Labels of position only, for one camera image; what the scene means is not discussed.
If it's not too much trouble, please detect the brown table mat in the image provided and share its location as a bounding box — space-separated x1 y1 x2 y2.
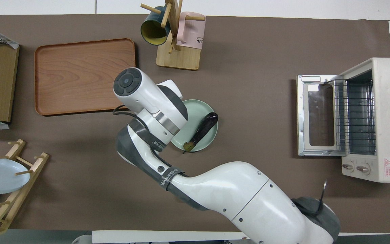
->
0 14 390 234

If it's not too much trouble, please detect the wooden mug tree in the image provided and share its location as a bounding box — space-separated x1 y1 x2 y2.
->
140 0 206 71

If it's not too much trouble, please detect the dark purple eggplant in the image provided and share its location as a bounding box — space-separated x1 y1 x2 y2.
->
183 112 219 154

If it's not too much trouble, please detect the white round object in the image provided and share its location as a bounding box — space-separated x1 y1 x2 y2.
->
71 235 93 244

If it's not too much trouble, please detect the wooden dish rack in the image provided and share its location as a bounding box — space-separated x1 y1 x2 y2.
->
0 139 50 242

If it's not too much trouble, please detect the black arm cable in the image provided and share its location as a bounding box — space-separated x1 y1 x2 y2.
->
319 180 328 212

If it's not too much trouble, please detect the pink mug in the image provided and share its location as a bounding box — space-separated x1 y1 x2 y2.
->
176 12 206 50

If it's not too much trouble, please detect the metal oven wire rack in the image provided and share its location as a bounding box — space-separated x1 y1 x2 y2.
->
334 79 376 153

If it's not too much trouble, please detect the glass oven door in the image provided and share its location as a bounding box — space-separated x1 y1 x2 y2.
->
296 75 346 157

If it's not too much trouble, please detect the light green plate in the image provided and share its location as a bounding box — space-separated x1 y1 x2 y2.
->
171 99 218 152

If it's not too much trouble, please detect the wooden serving tray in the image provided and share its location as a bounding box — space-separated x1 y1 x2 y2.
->
34 38 136 116

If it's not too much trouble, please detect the dark green mug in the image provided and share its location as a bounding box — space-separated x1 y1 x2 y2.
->
140 6 171 46

